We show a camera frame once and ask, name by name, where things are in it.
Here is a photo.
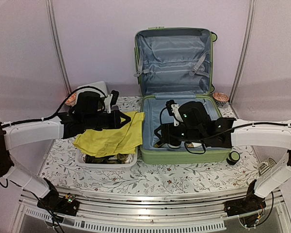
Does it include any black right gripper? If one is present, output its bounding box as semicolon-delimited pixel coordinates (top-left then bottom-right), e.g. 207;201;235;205
155;122;205;144

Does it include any black lidded round jar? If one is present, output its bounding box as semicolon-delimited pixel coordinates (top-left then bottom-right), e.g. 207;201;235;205
167;142;181;149

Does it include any floral white table mat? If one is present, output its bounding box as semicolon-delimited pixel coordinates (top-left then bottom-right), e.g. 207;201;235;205
39;96;260;196

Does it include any green hard-shell suitcase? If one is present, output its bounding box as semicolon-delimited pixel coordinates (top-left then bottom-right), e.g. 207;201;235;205
135;28;240;165

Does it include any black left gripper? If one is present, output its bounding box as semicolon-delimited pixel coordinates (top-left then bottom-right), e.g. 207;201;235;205
84;110;132;130

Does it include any white ribbed round object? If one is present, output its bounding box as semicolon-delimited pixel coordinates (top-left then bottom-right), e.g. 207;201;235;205
258;157;276;177

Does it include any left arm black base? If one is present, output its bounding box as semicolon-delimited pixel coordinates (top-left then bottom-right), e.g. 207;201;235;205
37;178;80;216

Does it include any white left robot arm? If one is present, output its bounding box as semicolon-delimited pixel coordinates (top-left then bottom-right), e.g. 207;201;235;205
0;87;131;211

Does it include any yellow black plaid cloth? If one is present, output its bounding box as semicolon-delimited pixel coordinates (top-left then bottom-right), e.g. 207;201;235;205
83;153;133;164

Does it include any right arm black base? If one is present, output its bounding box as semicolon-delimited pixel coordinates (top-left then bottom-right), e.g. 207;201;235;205
224;180;266;216

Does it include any white perforated plastic basket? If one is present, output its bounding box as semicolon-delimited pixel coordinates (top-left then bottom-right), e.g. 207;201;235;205
75;149;138;169

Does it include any white green drawer box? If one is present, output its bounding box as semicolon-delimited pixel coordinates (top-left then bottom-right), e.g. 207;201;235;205
76;81;108;97

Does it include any yellow garment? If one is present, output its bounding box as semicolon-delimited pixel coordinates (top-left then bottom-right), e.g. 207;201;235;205
73;111;145;158

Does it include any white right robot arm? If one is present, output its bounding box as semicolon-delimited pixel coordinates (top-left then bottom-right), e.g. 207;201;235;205
154;100;291;212

